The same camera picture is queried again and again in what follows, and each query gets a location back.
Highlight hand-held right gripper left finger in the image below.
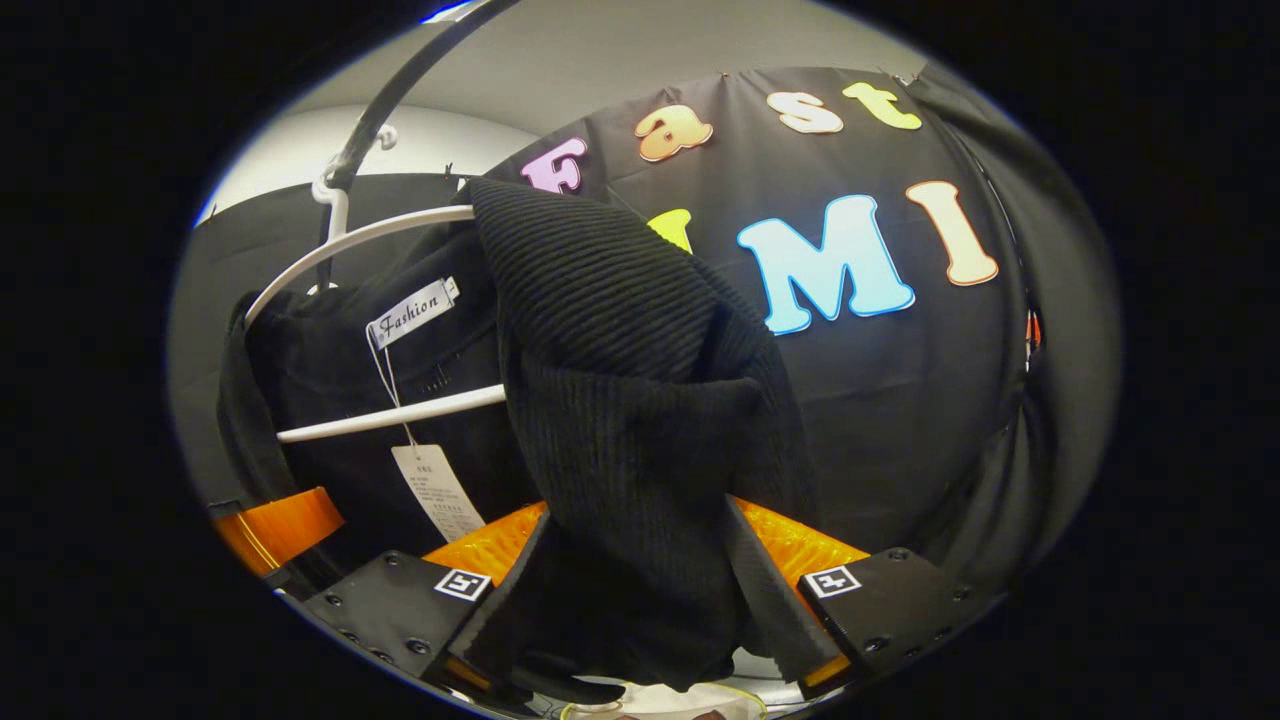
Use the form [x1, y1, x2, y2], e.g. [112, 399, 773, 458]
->
[300, 500, 551, 701]

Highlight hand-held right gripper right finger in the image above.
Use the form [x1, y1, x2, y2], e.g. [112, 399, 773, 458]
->
[725, 495, 1007, 701]

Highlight white laundry hamper yellow rim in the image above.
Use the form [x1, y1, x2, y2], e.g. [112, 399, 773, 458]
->
[560, 680, 771, 720]

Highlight black knit garment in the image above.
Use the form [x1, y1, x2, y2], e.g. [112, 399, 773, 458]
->
[215, 178, 823, 701]

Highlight large white clothes hanger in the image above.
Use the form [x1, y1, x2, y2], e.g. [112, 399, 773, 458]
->
[243, 170, 507, 444]

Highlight black clothes rack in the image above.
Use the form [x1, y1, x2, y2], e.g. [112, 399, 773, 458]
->
[316, 0, 521, 293]

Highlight black backdrop cloth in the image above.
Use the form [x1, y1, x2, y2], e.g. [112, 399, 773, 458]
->
[170, 65, 1123, 601]

